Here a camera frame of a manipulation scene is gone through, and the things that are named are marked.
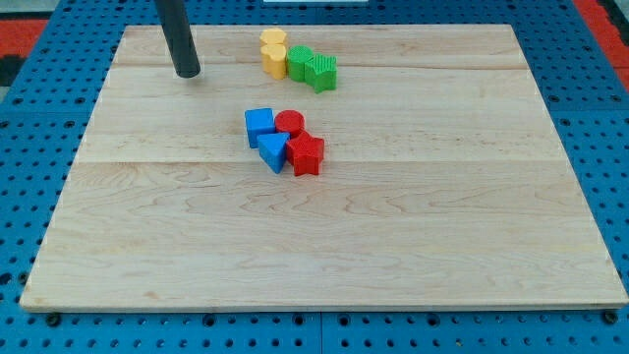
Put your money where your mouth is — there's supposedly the red star block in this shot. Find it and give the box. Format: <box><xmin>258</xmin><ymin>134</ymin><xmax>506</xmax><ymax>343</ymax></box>
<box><xmin>286</xmin><ymin>131</ymin><xmax>324</xmax><ymax>176</ymax></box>

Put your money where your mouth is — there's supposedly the blue triangle block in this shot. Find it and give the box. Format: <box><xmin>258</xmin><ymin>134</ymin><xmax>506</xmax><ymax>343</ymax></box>
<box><xmin>257</xmin><ymin>133</ymin><xmax>290</xmax><ymax>174</ymax></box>

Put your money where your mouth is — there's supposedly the red cylinder block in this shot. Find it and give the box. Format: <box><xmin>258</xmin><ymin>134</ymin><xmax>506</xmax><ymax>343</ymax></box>
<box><xmin>274</xmin><ymin>109</ymin><xmax>306</xmax><ymax>139</ymax></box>

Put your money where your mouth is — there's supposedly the blue cube block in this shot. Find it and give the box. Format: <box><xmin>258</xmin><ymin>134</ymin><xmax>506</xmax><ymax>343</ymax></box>
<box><xmin>244</xmin><ymin>107</ymin><xmax>276</xmax><ymax>148</ymax></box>

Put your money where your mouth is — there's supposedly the green star block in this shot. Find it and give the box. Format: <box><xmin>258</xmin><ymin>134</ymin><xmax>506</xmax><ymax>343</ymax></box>
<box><xmin>304</xmin><ymin>53</ymin><xmax>337</xmax><ymax>93</ymax></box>

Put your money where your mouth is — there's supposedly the green cylinder block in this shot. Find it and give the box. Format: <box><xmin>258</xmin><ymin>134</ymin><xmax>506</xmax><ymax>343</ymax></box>
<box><xmin>286</xmin><ymin>45</ymin><xmax>314</xmax><ymax>82</ymax></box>

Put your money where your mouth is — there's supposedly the wooden board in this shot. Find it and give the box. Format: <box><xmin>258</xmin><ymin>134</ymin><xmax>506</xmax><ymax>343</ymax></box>
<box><xmin>21</xmin><ymin>25</ymin><xmax>628</xmax><ymax>313</ymax></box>

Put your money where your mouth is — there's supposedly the yellow heart block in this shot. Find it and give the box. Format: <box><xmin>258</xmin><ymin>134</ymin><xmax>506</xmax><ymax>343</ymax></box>
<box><xmin>260</xmin><ymin>44</ymin><xmax>287</xmax><ymax>80</ymax></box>

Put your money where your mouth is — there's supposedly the yellow pentagon block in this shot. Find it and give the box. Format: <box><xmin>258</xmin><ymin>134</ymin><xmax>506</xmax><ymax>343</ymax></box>
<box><xmin>259</xmin><ymin>28</ymin><xmax>288</xmax><ymax>46</ymax></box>

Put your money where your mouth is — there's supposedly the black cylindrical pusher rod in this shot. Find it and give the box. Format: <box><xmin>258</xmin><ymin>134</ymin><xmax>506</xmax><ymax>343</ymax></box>
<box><xmin>154</xmin><ymin>0</ymin><xmax>200</xmax><ymax>79</ymax></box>

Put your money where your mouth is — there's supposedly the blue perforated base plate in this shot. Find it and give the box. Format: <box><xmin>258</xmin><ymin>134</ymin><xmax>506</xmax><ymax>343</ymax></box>
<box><xmin>1</xmin><ymin>1</ymin><xmax>628</xmax><ymax>353</ymax></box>

